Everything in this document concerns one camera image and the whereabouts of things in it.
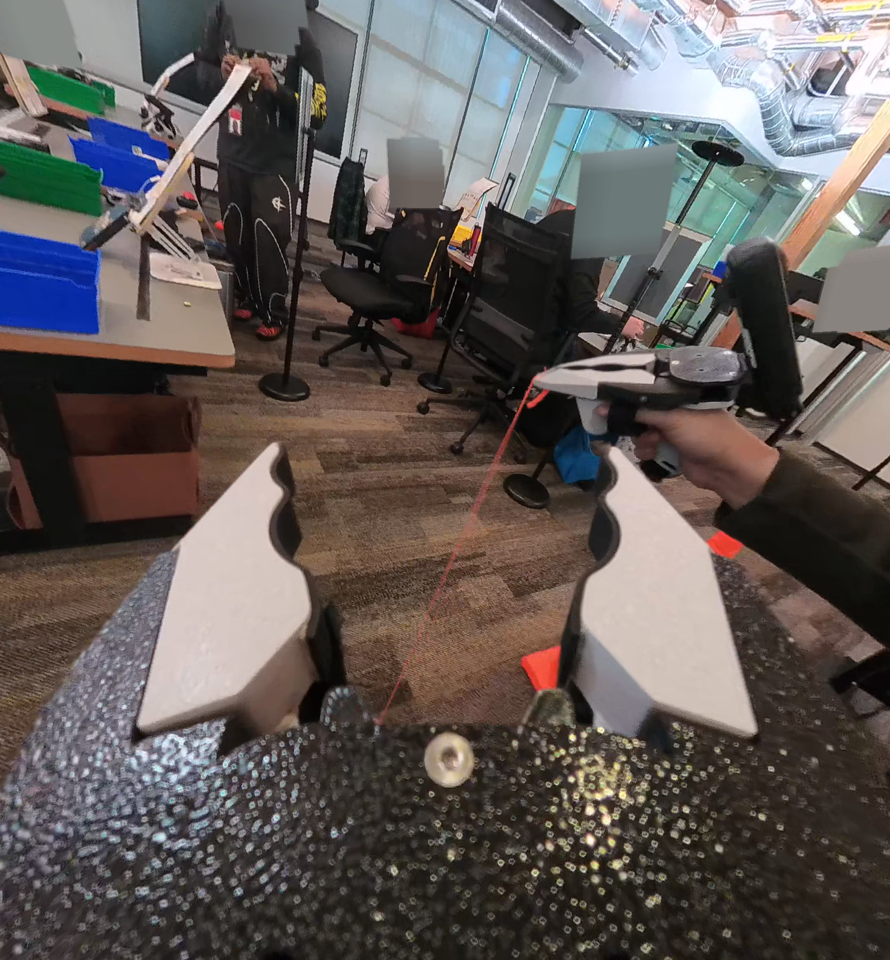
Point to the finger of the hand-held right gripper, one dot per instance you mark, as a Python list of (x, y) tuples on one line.
[(625, 363), (588, 384)]

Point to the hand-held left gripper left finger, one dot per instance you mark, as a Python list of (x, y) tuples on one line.
[(227, 615)]

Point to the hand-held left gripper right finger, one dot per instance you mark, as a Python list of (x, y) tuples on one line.
[(663, 615)]

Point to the person's right forearm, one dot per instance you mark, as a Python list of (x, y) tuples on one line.
[(835, 548)]

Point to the person's right hand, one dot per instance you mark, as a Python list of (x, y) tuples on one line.
[(708, 450)]

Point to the blue bag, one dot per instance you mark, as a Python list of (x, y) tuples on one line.
[(577, 455)]

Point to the black office chair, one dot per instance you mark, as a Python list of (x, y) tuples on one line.
[(377, 285), (498, 300)]

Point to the orange striped traffic cone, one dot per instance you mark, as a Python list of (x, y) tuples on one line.
[(540, 668)]

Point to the black floor lamp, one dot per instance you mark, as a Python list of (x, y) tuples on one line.
[(715, 153)]

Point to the cardboard box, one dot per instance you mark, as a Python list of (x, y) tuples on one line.
[(130, 458)]

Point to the grey panel sign stand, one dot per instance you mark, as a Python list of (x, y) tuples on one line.
[(284, 387)]

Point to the grey work table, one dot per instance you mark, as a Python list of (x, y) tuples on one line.
[(115, 323)]

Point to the large blue parts bin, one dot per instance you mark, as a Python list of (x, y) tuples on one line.
[(25, 278)]

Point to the white tilted stand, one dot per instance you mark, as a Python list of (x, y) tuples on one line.
[(175, 165)]

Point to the small blue parts bin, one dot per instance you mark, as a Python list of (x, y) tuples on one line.
[(133, 138), (115, 165)]

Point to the green parts bin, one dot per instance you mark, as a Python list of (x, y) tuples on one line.
[(70, 90), (32, 177)]

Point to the wooden post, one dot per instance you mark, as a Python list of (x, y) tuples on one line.
[(850, 165)]

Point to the silver spiral air duct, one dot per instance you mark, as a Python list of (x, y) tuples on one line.
[(775, 90)]

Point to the black wall screen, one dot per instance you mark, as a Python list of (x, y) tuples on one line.
[(332, 68)]

